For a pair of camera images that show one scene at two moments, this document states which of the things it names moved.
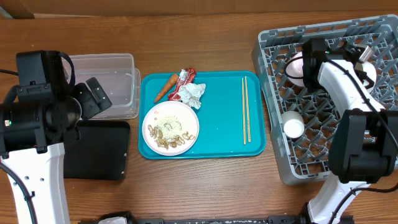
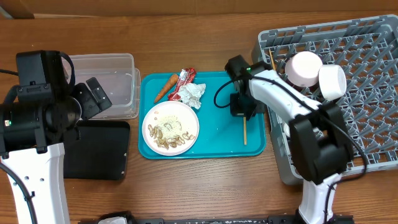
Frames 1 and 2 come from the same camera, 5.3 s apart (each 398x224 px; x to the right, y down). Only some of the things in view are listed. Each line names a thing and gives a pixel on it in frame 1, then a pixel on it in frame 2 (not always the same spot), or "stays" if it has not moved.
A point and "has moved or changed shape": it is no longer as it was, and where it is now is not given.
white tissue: [190, 93] stays
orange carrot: [169, 85] stays
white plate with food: [171, 128] stays
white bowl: [370, 70] has moved or changed shape
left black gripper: [91, 105] stays
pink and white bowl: [294, 70] stays
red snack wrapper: [186, 76] stays
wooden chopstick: [247, 107] -> [273, 63]
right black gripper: [361, 74] -> [236, 110]
